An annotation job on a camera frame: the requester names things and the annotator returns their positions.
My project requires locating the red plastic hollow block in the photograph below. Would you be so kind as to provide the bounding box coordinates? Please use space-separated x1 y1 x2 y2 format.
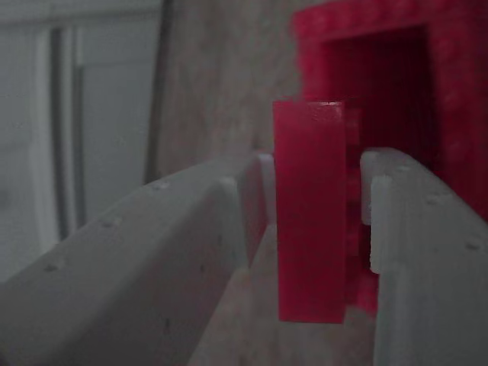
291 0 488 317

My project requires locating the small red brick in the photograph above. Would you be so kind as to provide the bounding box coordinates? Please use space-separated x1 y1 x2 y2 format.
272 99 363 324

